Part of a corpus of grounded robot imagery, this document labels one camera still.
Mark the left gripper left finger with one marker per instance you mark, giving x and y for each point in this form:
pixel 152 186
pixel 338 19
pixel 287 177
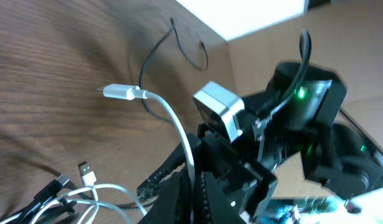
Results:
pixel 173 206

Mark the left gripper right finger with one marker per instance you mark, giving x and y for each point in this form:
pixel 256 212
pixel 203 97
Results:
pixel 210 204

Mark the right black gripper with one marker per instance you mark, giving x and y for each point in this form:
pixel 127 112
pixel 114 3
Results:
pixel 243 169

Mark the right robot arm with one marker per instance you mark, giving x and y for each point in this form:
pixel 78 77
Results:
pixel 304 98

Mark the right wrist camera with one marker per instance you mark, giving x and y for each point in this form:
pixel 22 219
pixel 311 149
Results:
pixel 218 108

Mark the colourful patterned wall hanging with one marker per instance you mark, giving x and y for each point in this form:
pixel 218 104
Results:
pixel 364 209

